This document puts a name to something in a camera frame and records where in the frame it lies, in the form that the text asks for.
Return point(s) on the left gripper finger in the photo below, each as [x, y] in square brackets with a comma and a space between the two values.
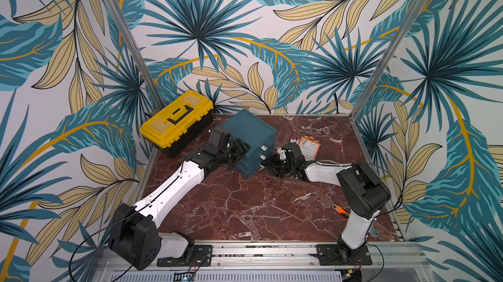
[238, 146]
[230, 161]

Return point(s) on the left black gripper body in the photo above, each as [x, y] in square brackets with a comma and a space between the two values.
[226, 155]

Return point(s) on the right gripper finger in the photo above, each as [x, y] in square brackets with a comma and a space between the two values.
[273, 168]
[270, 160]

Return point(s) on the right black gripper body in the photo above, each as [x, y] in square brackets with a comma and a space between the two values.
[276, 162]

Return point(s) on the teal drawer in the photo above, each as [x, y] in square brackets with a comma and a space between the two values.
[256, 141]
[248, 168]
[258, 152]

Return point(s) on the teal bottom drawer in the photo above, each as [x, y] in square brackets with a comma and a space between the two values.
[248, 168]

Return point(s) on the teal top drawer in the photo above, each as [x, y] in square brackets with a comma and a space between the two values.
[256, 141]

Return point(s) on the teal three-drawer cabinet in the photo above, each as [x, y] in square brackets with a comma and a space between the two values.
[257, 134]

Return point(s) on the orange fruit seed bag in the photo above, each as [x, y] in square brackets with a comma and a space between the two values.
[309, 147]

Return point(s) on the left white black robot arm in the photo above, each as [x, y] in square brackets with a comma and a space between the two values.
[134, 229]

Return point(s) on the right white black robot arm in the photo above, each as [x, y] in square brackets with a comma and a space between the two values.
[364, 191]

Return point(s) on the yellow black toolbox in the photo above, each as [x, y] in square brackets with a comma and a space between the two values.
[178, 124]

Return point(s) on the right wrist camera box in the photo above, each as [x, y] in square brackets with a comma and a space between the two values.
[290, 151]

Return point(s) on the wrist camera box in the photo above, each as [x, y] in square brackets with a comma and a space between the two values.
[219, 138]
[290, 151]

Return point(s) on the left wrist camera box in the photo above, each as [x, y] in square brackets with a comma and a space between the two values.
[219, 138]

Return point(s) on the left aluminium corner post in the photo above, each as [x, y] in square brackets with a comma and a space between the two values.
[124, 30]

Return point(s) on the aluminium corner post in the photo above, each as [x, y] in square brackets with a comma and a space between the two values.
[408, 21]
[124, 30]

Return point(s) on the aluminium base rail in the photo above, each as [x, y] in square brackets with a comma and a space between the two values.
[280, 261]

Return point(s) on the right aluminium corner post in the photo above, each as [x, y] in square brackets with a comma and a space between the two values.
[408, 21]

